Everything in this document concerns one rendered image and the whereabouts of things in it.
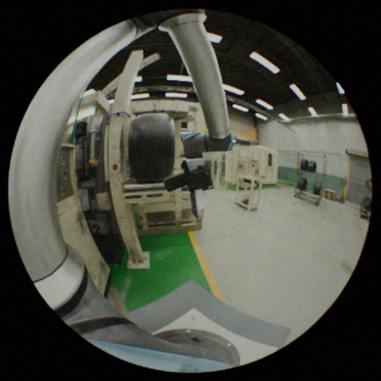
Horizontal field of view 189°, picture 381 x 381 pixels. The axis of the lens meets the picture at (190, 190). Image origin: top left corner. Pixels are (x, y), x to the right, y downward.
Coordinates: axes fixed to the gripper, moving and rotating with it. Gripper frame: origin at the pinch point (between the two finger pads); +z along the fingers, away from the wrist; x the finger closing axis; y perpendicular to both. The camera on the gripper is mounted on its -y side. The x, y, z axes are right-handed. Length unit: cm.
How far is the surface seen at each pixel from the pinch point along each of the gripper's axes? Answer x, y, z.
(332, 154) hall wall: 62, 1033, -338
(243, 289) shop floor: 108, 27, -5
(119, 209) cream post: 20, -66, -45
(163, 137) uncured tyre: -20.8, -12.0, -42.7
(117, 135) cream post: -38, -51, -53
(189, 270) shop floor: 101, -23, -36
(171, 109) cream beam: -59, -10, -96
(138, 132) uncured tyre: -28, -26, -39
